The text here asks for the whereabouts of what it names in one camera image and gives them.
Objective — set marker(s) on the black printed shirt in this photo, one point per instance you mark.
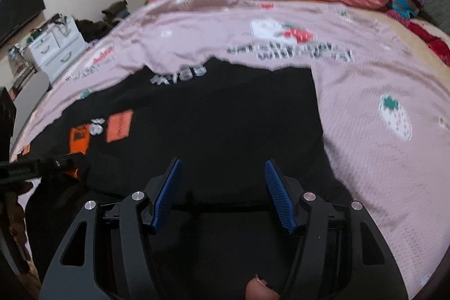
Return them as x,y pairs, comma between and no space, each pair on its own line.
218,117

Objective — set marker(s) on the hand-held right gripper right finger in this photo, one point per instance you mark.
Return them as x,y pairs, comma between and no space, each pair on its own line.
279,194

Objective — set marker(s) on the dark clothes pile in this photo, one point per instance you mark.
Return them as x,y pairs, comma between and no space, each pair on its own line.
92,30

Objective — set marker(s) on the black television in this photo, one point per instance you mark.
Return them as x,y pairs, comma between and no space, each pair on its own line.
17,8

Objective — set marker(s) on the beige fleece blanket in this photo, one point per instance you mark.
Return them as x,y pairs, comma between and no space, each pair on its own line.
390,29

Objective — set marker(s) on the white drawer cabinet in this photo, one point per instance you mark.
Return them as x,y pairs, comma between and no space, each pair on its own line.
52,47

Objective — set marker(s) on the pink strawberry printed bed sheet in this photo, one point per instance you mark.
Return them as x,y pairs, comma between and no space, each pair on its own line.
369,75

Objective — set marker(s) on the person's left hand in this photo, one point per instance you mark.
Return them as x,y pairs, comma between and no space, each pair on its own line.
16,212

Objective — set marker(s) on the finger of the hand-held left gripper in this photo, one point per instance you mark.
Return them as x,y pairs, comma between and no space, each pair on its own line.
35,168

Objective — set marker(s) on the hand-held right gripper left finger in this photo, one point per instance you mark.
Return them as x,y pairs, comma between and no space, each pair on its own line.
168,194

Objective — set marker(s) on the striped pillow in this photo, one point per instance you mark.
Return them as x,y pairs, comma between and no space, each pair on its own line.
407,1

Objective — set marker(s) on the olive garment pile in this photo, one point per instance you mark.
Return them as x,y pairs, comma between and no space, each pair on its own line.
116,9

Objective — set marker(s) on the person's right hand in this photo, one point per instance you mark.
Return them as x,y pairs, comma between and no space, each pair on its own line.
262,291

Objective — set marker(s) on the red blanket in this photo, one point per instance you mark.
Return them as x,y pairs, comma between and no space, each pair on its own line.
436,43

